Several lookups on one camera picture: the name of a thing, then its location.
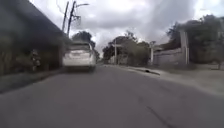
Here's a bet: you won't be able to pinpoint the white car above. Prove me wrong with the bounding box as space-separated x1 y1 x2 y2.
62 41 97 72

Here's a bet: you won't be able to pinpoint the trees behind wall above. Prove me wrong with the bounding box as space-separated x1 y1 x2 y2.
162 14 224 65

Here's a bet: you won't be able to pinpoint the grey asphalt road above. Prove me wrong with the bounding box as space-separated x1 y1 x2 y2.
0 64 224 128

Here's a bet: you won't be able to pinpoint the pale gate pillar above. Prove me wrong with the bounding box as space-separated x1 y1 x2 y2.
179 29 190 65

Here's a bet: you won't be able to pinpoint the pale pole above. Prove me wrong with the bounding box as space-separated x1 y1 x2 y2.
111 42 123 65

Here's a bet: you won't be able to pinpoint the grey boundary wall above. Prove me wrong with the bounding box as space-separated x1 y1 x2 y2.
152 47 186 66

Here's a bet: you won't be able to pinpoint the utility poles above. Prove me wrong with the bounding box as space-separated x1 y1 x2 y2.
61 0 90 38

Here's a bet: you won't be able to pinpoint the tree behind car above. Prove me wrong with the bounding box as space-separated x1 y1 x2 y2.
71 30 101 62

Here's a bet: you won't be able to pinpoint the dark building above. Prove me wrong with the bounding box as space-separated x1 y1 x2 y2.
0 0 72 76

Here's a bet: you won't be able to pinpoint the pale concrete verge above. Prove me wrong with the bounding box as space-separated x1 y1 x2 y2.
105 63 224 98

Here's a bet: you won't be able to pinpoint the distant trees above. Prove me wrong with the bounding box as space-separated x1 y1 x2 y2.
102 30 152 67

